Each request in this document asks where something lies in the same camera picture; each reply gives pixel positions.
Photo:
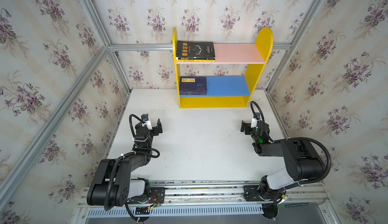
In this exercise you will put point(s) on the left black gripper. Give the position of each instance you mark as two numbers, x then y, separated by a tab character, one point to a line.
154	129

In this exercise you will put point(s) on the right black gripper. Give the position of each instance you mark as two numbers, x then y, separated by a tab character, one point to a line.
248	128

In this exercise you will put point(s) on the navy book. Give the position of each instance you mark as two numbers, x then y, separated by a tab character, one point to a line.
192	90
193	95

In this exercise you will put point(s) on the dark blue text-covered book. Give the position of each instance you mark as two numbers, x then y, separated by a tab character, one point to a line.
193	84

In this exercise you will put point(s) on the yellow paperback book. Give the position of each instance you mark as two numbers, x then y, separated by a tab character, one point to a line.
195	61

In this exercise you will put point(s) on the black paperback book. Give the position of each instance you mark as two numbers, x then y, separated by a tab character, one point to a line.
192	50

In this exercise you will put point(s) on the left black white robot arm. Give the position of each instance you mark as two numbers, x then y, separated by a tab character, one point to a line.
112	184

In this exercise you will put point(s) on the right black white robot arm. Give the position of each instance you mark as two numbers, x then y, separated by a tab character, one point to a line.
306	161

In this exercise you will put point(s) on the yellow pink blue bookshelf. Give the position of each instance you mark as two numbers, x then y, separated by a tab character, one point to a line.
230	91

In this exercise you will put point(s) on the white ventilation grille strip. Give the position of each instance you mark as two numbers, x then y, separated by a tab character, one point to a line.
180	211

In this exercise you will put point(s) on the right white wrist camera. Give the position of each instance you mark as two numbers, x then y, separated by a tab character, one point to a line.
255	119

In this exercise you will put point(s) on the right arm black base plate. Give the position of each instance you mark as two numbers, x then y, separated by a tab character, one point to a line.
261	192

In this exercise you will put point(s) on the aluminium mounting rail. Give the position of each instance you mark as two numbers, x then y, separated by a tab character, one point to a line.
229	192

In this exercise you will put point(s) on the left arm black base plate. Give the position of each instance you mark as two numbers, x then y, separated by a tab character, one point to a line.
155	195

